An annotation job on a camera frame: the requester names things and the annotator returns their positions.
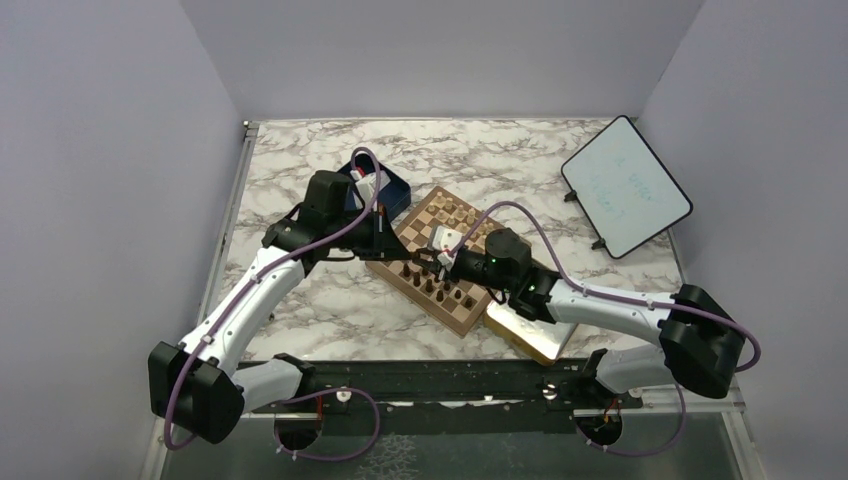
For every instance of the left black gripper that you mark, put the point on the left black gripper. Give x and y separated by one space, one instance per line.
384 242

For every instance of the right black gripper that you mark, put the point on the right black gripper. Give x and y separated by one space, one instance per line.
437 270

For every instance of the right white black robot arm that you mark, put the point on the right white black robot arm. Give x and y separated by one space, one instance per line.
688 337

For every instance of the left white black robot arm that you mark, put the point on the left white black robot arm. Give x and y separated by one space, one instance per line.
290 250

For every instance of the blue square tin tray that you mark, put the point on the blue square tin tray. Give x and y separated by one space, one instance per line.
395 193

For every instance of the gold metal tin lid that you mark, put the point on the gold metal tin lid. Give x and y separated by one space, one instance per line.
543 342

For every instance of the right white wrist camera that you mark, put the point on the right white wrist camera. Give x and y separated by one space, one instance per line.
443 238

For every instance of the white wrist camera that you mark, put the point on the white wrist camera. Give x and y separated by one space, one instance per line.
443 238
366 185

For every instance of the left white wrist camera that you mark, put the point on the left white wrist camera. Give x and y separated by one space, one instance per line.
366 185

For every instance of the small whiteboard black frame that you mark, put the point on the small whiteboard black frame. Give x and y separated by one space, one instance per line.
624 189

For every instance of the aluminium frame rail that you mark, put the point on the aluminium frame rail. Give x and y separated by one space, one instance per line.
190 385

